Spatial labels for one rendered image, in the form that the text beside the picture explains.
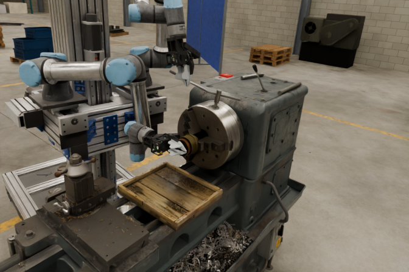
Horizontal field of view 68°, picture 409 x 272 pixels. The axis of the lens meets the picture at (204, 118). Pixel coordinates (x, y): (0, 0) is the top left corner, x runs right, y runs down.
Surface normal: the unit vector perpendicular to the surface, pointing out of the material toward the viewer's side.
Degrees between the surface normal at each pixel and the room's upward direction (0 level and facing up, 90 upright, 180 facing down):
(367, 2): 90
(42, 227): 0
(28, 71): 91
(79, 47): 90
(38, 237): 0
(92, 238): 0
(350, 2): 90
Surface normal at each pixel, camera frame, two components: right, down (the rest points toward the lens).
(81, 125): 0.68, 0.31
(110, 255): 0.07, -0.93
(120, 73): 0.00, 0.36
